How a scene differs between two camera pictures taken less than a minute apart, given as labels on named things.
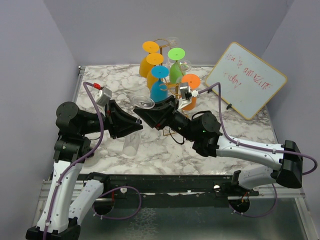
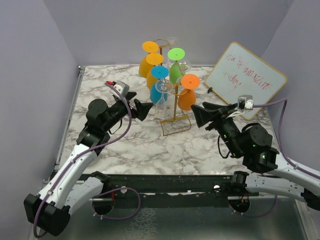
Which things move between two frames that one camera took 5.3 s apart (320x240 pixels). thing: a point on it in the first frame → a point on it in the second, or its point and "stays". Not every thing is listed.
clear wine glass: [132, 142] → [162, 86]
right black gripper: [160, 114] → [203, 115]
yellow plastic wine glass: [150, 47] stays
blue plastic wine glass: [159, 90] stays
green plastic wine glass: [175, 74] stays
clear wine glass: [184, 66] stays
